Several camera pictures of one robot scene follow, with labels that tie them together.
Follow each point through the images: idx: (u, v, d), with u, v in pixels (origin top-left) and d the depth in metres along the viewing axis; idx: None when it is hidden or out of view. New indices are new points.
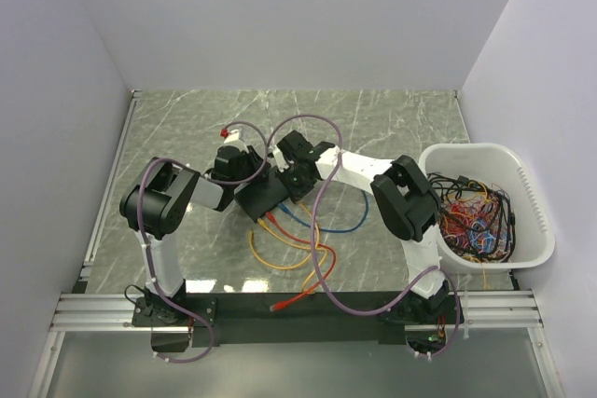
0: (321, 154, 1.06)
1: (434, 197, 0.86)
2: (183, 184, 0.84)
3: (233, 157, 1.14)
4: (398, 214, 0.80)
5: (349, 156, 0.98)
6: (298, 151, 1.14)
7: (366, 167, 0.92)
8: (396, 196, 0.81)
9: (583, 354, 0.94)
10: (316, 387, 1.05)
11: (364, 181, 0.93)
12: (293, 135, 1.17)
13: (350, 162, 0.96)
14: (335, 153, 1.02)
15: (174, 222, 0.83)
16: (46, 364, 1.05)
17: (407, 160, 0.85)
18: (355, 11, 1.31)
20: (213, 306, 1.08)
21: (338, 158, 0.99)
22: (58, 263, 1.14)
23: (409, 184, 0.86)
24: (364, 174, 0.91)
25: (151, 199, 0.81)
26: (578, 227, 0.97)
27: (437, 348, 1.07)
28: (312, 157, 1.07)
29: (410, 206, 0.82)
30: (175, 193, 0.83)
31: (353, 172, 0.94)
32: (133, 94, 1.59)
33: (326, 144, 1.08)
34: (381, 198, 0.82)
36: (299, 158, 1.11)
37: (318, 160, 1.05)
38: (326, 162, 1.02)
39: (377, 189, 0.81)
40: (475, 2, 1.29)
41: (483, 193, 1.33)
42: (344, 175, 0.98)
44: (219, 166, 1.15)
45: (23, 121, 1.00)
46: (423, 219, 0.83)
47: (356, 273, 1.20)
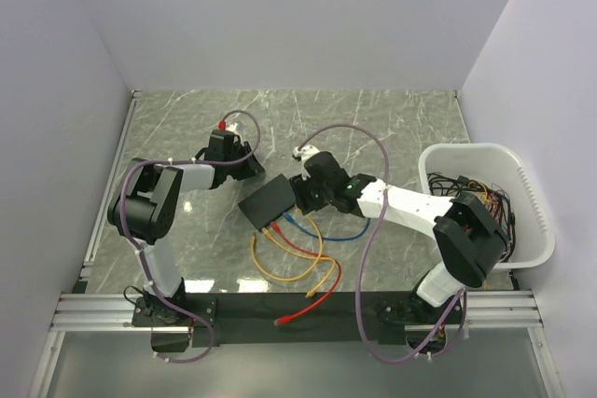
0: (363, 187, 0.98)
1: (500, 235, 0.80)
2: (167, 185, 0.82)
3: (229, 136, 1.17)
4: (468, 263, 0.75)
5: (397, 195, 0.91)
6: (335, 181, 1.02)
7: (422, 207, 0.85)
8: (464, 241, 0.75)
9: (584, 354, 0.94)
10: (317, 387, 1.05)
11: (417, 221, 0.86)
12: (326, 158, 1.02)
13: (400, 200, 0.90)
14: (381, 189, 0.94)
15: (165, 225, 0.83)
16: (46, 364, 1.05)
17: (470, 198, 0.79)
18: (356, 11, 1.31)
20: (213, 306, 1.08)
21: (384, 197, 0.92)
22: (57, 263, 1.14)
23: (474, 223, 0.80)
24: (419, 215, 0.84)
25: (137, 205, 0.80)
26: (578, 226, 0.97)
27: (437, 348, 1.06)
28: (353, 193, 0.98)
29: (478, 251, 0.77)
30: (161, 197, 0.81)
31: (405, 213, 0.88)
32: (133, 94, 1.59)
33: (367, 177, 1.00)
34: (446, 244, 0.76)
36: (337, 194, 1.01)
37: (361, 199, 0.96)
38: (370, 201, 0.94)
39: (440, 236, 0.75)
40: (475, 1, 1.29)
41: (483, 193, 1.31)
42: (393, 214, 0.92)
44: (215, 144, 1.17)
45: (23, 121, 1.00)
46: (492, 262, 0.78)
47: (356, 273, 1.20)
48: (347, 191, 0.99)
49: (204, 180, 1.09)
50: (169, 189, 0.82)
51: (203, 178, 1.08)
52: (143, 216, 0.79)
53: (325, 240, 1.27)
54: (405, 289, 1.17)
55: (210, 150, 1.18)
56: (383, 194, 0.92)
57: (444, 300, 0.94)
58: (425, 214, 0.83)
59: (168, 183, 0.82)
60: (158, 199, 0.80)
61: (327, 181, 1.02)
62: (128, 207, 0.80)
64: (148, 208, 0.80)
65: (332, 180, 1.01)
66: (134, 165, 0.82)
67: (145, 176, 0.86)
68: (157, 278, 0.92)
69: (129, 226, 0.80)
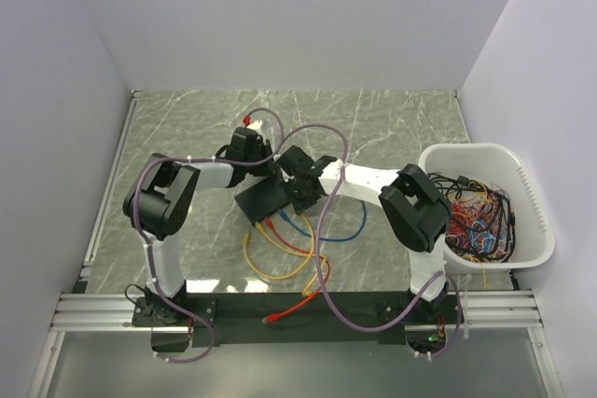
0: (325, 168, 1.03)
1: (444, 203, 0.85)
2: (180, 182, 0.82)
3: (252, 136, 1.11)
4: (412, 227, 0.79)
5: (353, 169, 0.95)
6: (300, 168, 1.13)
7: (372, 179, 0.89)
8: (407, 207, 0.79)
9: (584, 355, 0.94)
10: (316, 386, 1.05)
11: (370, 194, 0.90)
12: (291, 149, 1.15)
13: (354, 174, 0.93)
14: (338, 166, 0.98)
15: (176, 222, 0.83)
16: (46, 364, 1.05)
17: (413, 170, 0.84)
18: (355, 11, 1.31)
20: (213, 306, 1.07)
21: (341, 172, 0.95)
22: (58, 264, 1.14)
23: (418, 194, 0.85)
24: (370, 187, 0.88)
25: (152, 200, 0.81)
26: (578, 227, 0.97)
27: (437, 349, 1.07)
28: (315, 173, 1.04)
29: (422, 216, 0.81)
30: (176, 193, 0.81)
31: (357, 186, 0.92)
32: (133, 94, 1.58)
33: (328, 157, 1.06)
34: (392, 211, 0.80)
36: (302, 174, 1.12)
37: (322, 176, 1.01)
38: (328, 176, 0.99)
39: (388, 202, 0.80)
40: (474, 2, 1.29)
41: (483, 193, 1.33)
42: (349, 188, 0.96)
44: (237, 143, 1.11)
45: (23, 121, 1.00)
46: (436, 228, 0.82)
47: (356, 273, 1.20)
48: (312, 172, 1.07)
49: (222, 177, 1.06)
50: (183, 187, 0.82)
51: (222, 176, 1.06)
52: (155, 211, 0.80)
53: (325, 240, 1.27)
54: (405, 289, 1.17)
55: (231, 148, 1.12)
56: (339, 171, 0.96)
57: (437, 294, 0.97)
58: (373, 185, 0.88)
59: (182, 181, 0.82)
60: (172, 196, 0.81)
61: (294, 168, 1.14)
62: (143, 202, 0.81)
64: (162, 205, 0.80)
65: (298, 166, 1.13)
66: (152, 160, 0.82)
67: (163, 171, 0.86)
68: (159, 273, 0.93)
69: (141, 222, 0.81)
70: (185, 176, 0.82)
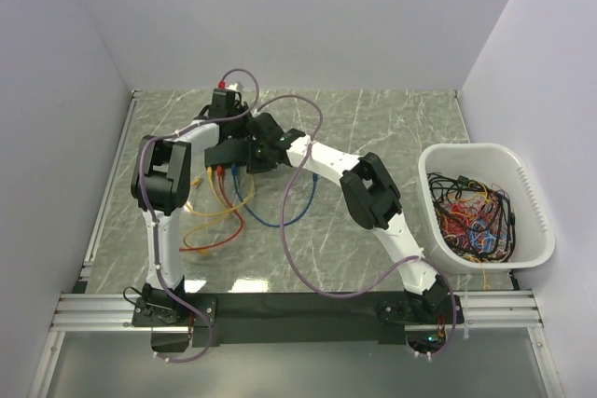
0: (293, 142, 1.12)
1: (395, 188, 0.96)
2: (177, 156, 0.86)
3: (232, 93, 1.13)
4: (362, 207, 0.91)
5: (319, 148, 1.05)
6: (270, 137, 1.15)
7: (336, 161, 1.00)
8: (361, 189, 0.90)
9: (584, 355, 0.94)
10: (316, 386, 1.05)
11: (332, 173, 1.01)
12: (261, 116, 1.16)
13: (321, 154, 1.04)
14: (305, 143, 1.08)
15: (183, 194, 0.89)
16: (46, 365, 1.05)
17: (373, 157, 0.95)
18: (356, 10, 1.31)
20: (213, 305, 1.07)
21: (308, 150, 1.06)
22: (58, 264, 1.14)
23: (373, 179, 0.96)
24: (334, 169, 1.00)
25: (157, 180, 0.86)
26: (578, 227, 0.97)
27: (437, 348, 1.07)
28: (284, 146, 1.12)
29: (374, 199, 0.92)
30: (176, 169, 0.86)
31: (322, 166, 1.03)
32: (133, 94, 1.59)
33: (297, 132, 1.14)
34: (347, 192, 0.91)
36: (270, 145, 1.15)
37: (289, 149, 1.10)
38: (296, 151, 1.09)
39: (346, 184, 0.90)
40: (474, 3, 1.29)
41: (483, 193, 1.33)
42: (313, 165, 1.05)
44: (217, 100, 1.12)
45: (23, 121, 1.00)
46: (384, 210, 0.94)
47: (356, 273, 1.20)
48: (279, 144, 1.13)
49: (214, 137, 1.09)
50: (181, 160, 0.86)
51: (212, 138, 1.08)
52: (163, 187, 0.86)
53: (325, 240, 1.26)
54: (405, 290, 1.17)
55: (213, 107, 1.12)
56: (306, 147, 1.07)
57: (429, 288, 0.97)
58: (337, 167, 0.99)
59: (179, 157, 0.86)
60: (173, 170, 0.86)
61: (263, 136, 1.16)
62: (149, 183, 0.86)
64: (170, 180, 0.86)
65: (268, 134, 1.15)
66: (145, 144, 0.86)
67: (158, 152, 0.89)
68: (162, 261, 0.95)
69: (151, 200, 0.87)
70: (180, 150, 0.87)
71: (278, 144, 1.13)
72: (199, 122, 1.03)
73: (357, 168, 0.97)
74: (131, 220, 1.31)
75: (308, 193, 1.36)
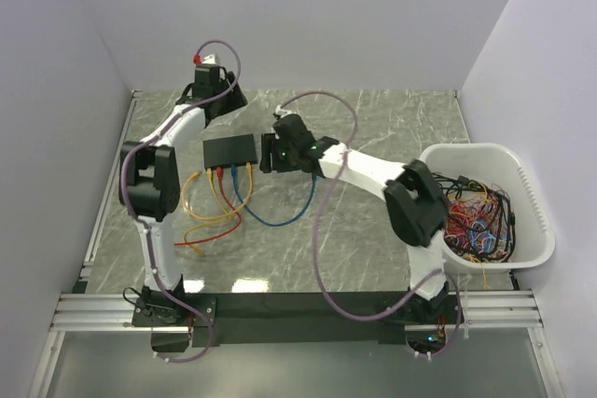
0: (326, 149, 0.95)
1: (443, 201, 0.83)
2: (160, 162, 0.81)
3: (215, 69, 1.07)
4: (409, 222, 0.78)
5: (357, 157, 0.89)
6: (299, 144, 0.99)
7: (376, 171, 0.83)
8: (409, 202, 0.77)
9: (584, 355, 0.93)
10: (316, 386, 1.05)
11: (371, 185, 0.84)
12: (290, 118, 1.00)
13: (359, 161, 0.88)
14: (340, 151, 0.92)
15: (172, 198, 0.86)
16: (46, 365, 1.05)
17: (420, 166, 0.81)
18: (357, 9, 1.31)
20: (213, 305, 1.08)
21: (344, 158, 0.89)
22: (58, 264, 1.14)
23: (419, 189, 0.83)
24: (373, 179, 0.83)
25: (144, 187, 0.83)
26: (578, 226, 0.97)
27: (437, 348, 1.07)
28: (316, 156, 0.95)
29: (421, 213, 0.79)
30: (161, 176, 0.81)
31: (359, 175, 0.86)
32: (133, 94, 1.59)
33: (329, 141, 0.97)
34: (393, 207, 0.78)
36: (300, 153, 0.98)
37: (322, 159, 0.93)
38: (328, 161, 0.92)
39: (394, 197, 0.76)
40: (475, 2, 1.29)
41: (483, 193, 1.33)
42: (351, 176, 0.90)
44: (201, 77, 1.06)
45: (23, 120, 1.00)
46: (432, 226, 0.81)
47: (356, 273, 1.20)
48: (310, 153, 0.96)
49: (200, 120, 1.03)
50: (164, 167, 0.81)
51: (200, 122, 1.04)
52: (150, 195, 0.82)
53: (325, 241, 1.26)
54: (405, 290, 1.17)
55: (197, 85, 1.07)
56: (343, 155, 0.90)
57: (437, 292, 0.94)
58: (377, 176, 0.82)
59: (163, 164, 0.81)
60: (157, 177, 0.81)
61: (292, 143, 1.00)
62: (135, 191, 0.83)
64: (156, 187, 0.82)
65: (298, 142, 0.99)
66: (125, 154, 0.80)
67: (141, 157, 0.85)
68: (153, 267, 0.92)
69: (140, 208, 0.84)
70: (163, 155, 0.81)
71: (309, 152, 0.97)
72: (181, 111, 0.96)
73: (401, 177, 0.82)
74: (131, 220, 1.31)
75: (309, 193, 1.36)
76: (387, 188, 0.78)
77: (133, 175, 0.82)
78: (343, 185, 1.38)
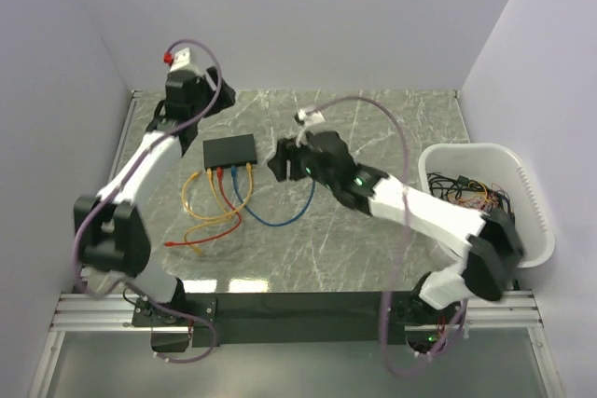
0: (378, 185, 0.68)
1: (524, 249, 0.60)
2: (120, 222, 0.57)
3: (192, 78, 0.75)
4: (495, 283, 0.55)
5: (419, 198, 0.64)
6: (346, 174, 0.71)
7: (448, 216, 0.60)
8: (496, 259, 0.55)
9: (584, 355, 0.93)
10: (316, 386, 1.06)
11: (442, 235, 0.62)
12: (331, 140, 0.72)
13: (423, 206, 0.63)
14: (400, 192, 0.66)
15: (138, 255, 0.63)
16: (46, 365, 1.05)
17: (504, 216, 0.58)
18: (357, 10, 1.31)
20: (213, 306, 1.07)
21: (404, 201, 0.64)
22: (58, 263, 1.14)
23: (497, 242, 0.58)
24: (445, 229, 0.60)
25: (102, 251, 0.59)
26: (578, 226, 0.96)
27: (438, 348, 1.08)
28: (367, 193, 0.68)
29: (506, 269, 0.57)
30: (124, 240, 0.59)
31: (427, 226, 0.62)
32: (133, 94, 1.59)
33: (376, 171, 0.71)
34: (477, 268, 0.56)
36: (342, 185, 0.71)
37: (373, 199, 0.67)
38: (384, 204, 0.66)
39: (479, 262, 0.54)
40: (474, 2, 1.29)
41: (483, 193, 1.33)
42: (414, 224, 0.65)
44: (173, 93, 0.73)
45: (24, 120, 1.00)
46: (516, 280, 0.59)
47: (356, 273, 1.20)
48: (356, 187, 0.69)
49: (174, 151, 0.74)
50: (128, 227, 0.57)
51: (173, 154, 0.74)
52: (114, 261, 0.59)
53: (325, 241, 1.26)
54: (405, 290, 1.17)
55: (169, 103, 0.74)
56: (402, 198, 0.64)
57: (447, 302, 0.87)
58: (452, 228, 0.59)
59: (125, 227, 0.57)
60: (119, 238, 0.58)
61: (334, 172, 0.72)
62: (91, 256, 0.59)
64: (118, 251, 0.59)
65: (344, 171, 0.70)
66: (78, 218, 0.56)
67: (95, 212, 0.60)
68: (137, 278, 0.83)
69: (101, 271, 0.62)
70: (126, 212, 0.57)
71: (352, 188, 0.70)
72: (147, 145, 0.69)
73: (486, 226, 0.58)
74: None
75: (309, 193, 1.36)
76: (468, 249, 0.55)
77: (88, 237, 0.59)
78: None
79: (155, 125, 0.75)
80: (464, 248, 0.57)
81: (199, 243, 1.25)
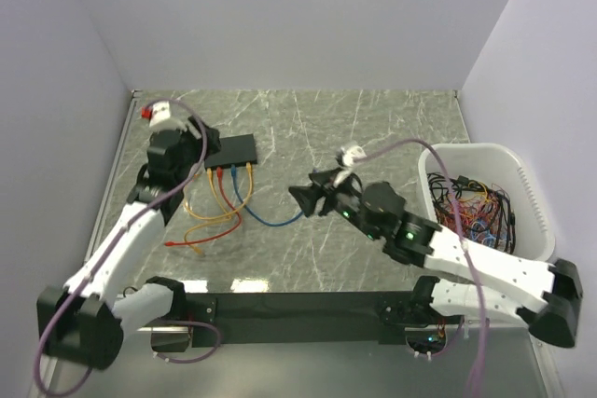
0: (434, 240, 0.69)
1: None
2: (87, 319, 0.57)
3: (173, 144, 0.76)
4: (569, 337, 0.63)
5: (485, 255, 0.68)
6: (399, 229, 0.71)
7: (518, 276, 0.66)
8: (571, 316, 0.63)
9: (584, 356, 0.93)
10: (316, 386, 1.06)
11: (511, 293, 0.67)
12: (387, 197, 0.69)
13: (485, 260, 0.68)
14: (462, 248, 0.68)
15: (109, 346, 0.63)
16: (46, 364, 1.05)
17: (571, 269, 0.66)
18: (357, 10, 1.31)
20: (213, 306, 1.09)
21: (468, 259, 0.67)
22: (58, 264, 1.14)
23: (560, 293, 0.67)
24: (518, 289, 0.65)
25: (68, 345, 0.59)
26: (578, 227, 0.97)
27: (437, 348, 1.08)
28: (423, 250, 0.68)
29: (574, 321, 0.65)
30: (90, 336, 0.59)
31: (494, 281, 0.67)
32: (133, 94, 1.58)
33: (423, 222, 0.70)
34: (552, 324, 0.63)
36: (395, 240, 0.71)
37: (433, 256, 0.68)
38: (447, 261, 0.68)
39: (559, 320, 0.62)
40: (475, 2, 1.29)
41: (483, 193, 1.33)
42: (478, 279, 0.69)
44: (157, 160, 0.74)
45: (24, 119, 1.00)
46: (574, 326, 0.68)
47: (356, 273, 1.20)
48: (412, 244, 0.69)
49: (158, 222, 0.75)
50: (94, 322, 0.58)
51: (156, 226, 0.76)
52: (80, 353, 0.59)
53: (325, 241, 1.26)
54: (405, 290, 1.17)
55: (152, 170, 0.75)
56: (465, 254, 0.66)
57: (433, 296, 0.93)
58: (529, 287, 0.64)
59: (91, 323, 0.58)
60: (85, 333, 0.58)
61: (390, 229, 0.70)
62: (59, 349, 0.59)
64: (84, 345, 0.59)
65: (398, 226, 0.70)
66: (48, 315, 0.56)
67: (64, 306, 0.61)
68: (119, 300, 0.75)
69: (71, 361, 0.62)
70: (92, 308, 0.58)
71: (404, 243, 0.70)
72: (126, 223, 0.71)
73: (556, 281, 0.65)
74: None
75: None
76: (546, 308, 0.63)
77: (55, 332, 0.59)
78: None
79: (139, 192, 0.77)
80: (538, 306, 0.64)
81: (198, 243, 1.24)
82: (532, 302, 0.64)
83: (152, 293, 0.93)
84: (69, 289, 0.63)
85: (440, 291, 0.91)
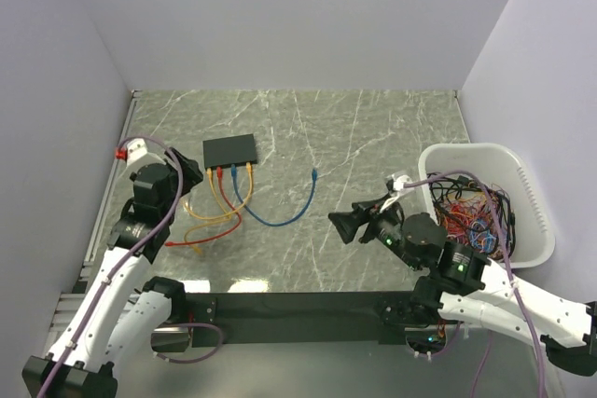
0: (484, 275, 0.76)
1: None
2: (75, 391, 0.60)
3: (162, 178, 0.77)
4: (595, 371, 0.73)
5: (534, 294, 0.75)
6: (445, 263, 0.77)
7: (562, 316, 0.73)
8: None
9: None
10: (316, 386, 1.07)
11: (550, 328, 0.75)
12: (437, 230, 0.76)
13: (533, 297, 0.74)
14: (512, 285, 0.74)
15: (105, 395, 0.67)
16: None
17: None
18: (357, 11, 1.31)
20: (213, 306, 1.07)
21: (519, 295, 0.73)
22: (58, 264, 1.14)
23: None
24: (561, 327, 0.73)
25: None
26: (578, 227, 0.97)
27: (437, 348, 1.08)
28: (470, 283, 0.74)
29: None
30: None
31: (539, 316, 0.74)
32: (133, 94, 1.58)
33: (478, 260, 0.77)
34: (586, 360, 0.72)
36: (441, 272, 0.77)
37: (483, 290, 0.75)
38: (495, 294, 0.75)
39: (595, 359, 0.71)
40: (475, 2, 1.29)
41: (483, 193, 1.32)
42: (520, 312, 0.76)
44: (144, 196, 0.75)
45: (23, 118, 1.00)
46: None
47: (356, 273, 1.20)
48: (460, 277, 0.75)
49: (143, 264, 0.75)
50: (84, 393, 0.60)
51: (140, 268, 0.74)
52: None
53: (325, 241, 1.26)
54: (405, 290, 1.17)
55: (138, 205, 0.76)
56: (514, 293, 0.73)
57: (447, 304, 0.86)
58: (572, 327, 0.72)
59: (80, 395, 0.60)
60: None
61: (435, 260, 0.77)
62: None
64: None
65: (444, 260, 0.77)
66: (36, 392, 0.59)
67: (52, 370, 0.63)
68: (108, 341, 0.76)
69: None
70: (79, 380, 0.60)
71: (453, 274, 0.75)
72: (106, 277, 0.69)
73: (595, 324, 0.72)
74: None
75: (309, 193, 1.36)
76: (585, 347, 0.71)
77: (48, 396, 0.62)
78: (343, 185, 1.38)
79: (121, 232, 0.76)
80: (576, 343, 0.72)
81: (199, 244, 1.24)
82: (571, 339, 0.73)
83: (150, 310, 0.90)
84: (53, 357, 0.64)
85: (451, 299, 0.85)
